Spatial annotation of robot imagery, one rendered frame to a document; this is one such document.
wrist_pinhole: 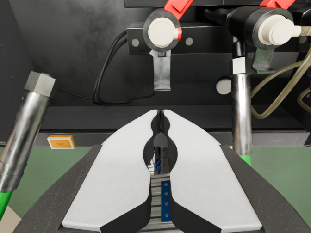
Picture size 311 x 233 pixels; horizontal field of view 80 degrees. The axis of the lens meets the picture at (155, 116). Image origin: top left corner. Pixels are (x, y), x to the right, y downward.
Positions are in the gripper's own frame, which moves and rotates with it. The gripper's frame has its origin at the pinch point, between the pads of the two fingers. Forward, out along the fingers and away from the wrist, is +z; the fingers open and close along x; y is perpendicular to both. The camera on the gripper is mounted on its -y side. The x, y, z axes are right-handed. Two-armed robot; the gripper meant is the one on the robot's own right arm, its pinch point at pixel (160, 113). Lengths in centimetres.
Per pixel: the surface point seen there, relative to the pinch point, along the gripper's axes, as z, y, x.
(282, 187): 116, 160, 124
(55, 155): 116, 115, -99
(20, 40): 32.2, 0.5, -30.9
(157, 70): 4.6, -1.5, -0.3
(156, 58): 4.5, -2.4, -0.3
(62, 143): 20.0, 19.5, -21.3
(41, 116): 1.9, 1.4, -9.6
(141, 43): 18.2, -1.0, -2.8
